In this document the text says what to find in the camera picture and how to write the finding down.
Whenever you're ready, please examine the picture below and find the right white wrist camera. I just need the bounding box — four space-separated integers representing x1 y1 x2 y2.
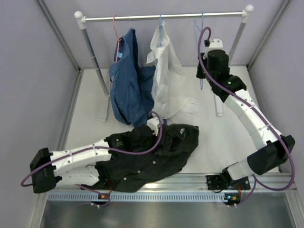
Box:
203 38 223 59

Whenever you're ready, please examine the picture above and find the light blue wire hanger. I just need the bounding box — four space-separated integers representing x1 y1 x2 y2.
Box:
194 11 204 90

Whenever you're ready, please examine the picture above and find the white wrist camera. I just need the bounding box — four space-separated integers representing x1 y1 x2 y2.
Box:
146 117 166 136
203 38 223 59

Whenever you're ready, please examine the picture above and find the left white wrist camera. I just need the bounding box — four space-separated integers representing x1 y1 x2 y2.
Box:
146 117 166 136

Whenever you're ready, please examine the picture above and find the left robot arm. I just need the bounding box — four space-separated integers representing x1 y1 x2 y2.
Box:
29 125 162 194

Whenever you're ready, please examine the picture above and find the white and silver clothes rack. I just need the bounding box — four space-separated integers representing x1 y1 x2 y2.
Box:
74 4 255 123

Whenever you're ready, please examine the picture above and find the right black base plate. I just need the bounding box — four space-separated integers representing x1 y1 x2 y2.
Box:
206 174 251 193

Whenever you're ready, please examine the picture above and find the light blue hanger with shirt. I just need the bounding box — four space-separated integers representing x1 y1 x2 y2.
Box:
158 14 163 48

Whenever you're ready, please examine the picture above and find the perforated cable duct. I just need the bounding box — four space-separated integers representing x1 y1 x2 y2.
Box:
48 191 240 204

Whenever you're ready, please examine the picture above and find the pink wire hanger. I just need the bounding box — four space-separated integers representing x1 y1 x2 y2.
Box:
112 15 123 62

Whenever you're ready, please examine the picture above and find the blue checkered shirt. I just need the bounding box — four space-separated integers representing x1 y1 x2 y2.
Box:
109 28 156 127

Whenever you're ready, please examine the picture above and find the white shirt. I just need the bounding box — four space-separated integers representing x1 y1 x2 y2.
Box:
147 21 200 119

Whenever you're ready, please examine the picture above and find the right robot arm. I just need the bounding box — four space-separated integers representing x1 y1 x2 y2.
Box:
197 49 295 189

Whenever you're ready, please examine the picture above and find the black pinstriped shirt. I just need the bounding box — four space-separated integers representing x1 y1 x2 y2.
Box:
95 124 200 183

